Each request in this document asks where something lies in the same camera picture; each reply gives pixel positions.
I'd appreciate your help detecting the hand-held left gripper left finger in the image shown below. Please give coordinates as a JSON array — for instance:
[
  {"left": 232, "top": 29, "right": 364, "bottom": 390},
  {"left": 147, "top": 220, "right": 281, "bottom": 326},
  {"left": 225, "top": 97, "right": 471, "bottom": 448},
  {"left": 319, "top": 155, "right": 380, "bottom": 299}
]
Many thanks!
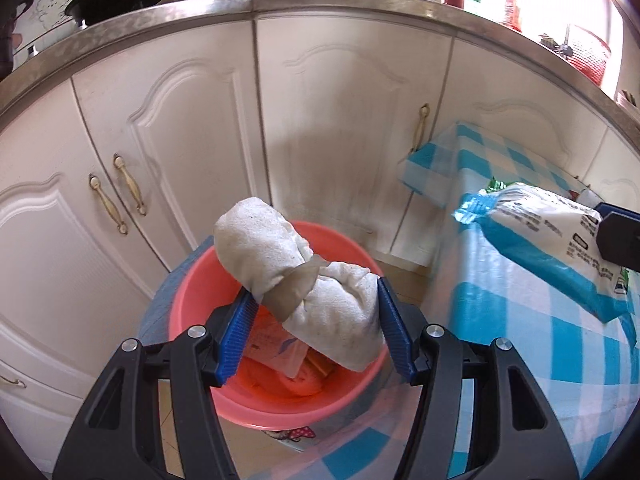
[{"left": 52, "top": 290, "right": 261, "bottom": 480}]

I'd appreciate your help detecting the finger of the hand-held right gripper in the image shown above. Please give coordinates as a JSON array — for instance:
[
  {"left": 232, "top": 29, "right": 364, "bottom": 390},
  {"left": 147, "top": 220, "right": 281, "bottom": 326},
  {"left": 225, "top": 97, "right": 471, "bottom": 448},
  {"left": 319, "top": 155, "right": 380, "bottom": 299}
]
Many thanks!
[{"left": 594, "top": 202, "right": 640, "bottom": 267}]

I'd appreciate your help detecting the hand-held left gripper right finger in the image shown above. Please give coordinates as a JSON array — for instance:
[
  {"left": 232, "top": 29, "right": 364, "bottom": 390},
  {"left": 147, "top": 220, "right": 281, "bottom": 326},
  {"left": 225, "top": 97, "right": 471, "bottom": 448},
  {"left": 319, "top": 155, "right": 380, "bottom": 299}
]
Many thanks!
[{"left": 376, "top": 276, "right": 583, "bottom": 480}]

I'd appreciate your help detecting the pink plastic basin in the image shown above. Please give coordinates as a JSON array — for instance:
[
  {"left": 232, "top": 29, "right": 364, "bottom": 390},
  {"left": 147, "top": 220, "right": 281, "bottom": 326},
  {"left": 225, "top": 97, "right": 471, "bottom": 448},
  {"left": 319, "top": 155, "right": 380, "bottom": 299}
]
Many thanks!
[{"left": 167, "top": 219, "right": 393, "bottom": 431}]

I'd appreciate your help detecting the white blue plastic packet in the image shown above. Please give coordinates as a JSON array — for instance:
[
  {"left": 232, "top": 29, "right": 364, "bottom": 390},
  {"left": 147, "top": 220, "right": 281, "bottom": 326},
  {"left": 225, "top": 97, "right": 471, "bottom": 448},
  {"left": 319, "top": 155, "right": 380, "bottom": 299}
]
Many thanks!
[{"left": 452, "top": 182, "right": 636, "bottom": 325}]

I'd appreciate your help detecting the taped white cloth roll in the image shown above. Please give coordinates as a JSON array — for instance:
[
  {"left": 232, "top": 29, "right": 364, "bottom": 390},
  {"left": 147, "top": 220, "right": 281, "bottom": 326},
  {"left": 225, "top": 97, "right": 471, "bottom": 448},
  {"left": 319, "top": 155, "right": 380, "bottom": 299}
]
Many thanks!
[{"left": 212, "top": 196, "right": 387, "bottom": 375}]

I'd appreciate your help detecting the clear printed plastic wrapper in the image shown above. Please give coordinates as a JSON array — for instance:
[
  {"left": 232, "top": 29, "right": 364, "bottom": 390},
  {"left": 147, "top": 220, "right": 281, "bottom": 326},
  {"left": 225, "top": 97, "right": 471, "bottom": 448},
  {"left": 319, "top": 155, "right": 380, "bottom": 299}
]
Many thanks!
[{"left": 245, "top": 317, "right": 313, "bottom": 381}]

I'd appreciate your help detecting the orange piece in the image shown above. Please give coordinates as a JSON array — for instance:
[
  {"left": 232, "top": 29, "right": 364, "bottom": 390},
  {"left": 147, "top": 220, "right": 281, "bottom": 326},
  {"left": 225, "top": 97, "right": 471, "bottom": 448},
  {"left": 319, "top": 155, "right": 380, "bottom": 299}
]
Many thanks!
[{"left": 305, "top": 347, "right": 336, "bottom": 378}]

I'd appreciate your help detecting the blue white checked tablecloth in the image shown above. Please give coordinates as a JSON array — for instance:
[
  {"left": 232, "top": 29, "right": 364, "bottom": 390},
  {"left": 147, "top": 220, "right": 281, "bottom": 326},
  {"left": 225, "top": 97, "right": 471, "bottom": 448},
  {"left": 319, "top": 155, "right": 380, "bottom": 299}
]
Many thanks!
[{"left": 280, "top": 120, "right": 640, "bottom": 480}]

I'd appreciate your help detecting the white cabinet door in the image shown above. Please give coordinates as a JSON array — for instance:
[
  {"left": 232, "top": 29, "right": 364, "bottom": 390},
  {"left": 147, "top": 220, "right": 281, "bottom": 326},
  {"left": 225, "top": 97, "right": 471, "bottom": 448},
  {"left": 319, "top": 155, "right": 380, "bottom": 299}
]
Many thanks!
[
  {"left": 0, "top": 305, "right": 108, "bottom": 476},
  {"left": 252, "top": 17, "right": 458, "bottom": 268},
  {"left": 440, "top": 37, "right": 640, "bottom": 201},
  {"left": 71, "top": 52, "right": 273, "bottom": 281},
  {"left": 0, "top": 77, "right": 171, "bottom": 386}
]

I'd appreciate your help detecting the red mesh basket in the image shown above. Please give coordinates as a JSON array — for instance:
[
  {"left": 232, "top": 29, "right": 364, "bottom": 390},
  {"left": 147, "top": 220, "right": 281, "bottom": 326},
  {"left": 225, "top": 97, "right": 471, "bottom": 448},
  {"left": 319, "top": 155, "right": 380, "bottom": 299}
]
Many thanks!
[{"left": 562, "top": 22, "right": 613, "bottom": 86}]

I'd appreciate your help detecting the red label bottle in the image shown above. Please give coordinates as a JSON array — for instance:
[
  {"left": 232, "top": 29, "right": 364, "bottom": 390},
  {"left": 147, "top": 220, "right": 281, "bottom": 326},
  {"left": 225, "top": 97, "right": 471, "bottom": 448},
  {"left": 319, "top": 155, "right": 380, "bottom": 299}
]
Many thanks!
[{"left": 500, "top": 0, "right": 525, "bottom": 31}]

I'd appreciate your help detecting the steel kitchen countertop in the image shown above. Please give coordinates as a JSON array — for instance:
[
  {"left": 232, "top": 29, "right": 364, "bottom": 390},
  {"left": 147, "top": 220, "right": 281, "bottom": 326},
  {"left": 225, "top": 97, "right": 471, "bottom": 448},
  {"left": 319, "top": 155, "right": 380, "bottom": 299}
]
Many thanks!
[{"left": 0, "top": 0, "right": 640, "bottom": 133}]

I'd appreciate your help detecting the cartoon printed white board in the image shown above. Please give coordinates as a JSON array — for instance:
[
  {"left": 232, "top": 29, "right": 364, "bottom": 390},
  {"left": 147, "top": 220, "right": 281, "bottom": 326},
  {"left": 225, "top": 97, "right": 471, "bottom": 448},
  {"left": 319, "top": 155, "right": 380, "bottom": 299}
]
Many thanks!
[{"left": 12, "top": 0, "right": 131, "bottom": 68}]

